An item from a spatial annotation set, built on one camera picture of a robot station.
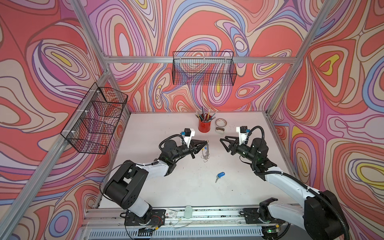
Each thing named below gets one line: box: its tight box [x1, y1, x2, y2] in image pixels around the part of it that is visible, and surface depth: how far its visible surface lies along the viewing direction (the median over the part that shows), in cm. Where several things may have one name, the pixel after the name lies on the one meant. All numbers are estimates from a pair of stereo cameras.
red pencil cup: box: [198, 119, 212, 133], surface depth 110 cm
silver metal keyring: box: [200, 143, 210, 163], surface depth 78 cm
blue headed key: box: [215, 171, 226, 183], surface depth 90 cm
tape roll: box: [215, 118, 227, 127], surface depth 116 cm
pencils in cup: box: [195, 106, 218, 128], surface depth 103 cm
